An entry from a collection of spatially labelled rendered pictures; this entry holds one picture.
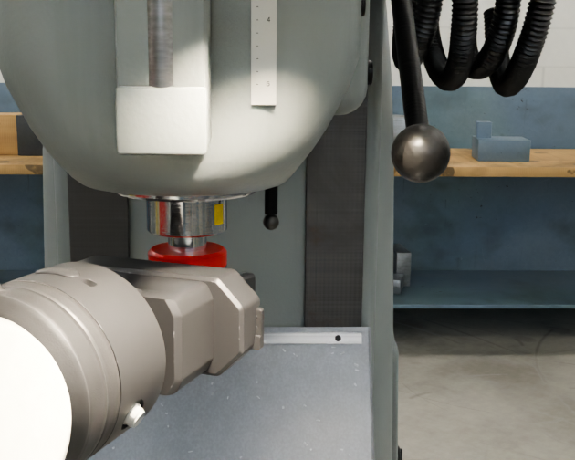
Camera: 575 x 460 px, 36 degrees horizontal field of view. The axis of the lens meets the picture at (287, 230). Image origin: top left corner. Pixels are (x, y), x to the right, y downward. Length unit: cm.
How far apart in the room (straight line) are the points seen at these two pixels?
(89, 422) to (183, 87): 15
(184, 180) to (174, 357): 9
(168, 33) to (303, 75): 8
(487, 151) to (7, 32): 385
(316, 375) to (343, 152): 23
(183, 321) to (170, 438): 49
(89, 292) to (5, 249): 462
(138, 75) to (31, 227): 457
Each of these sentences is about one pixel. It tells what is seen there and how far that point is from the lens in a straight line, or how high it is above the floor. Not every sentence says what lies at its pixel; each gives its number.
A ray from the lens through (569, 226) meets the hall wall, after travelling 509.
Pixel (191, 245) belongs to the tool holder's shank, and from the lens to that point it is 52.
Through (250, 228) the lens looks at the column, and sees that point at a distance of 91.
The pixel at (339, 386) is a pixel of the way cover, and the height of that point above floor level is 105.
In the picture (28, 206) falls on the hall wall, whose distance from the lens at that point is 494.
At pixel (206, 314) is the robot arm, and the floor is 125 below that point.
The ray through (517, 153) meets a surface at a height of 92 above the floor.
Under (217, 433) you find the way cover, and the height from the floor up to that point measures 101.
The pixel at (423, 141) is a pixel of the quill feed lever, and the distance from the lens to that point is 45.
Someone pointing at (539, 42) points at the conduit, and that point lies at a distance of 75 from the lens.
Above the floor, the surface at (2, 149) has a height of 91.
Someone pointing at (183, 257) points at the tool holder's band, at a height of 127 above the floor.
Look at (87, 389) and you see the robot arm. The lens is 38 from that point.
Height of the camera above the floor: 139
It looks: 12 degrees down
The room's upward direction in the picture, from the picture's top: 1 degrees clockwise
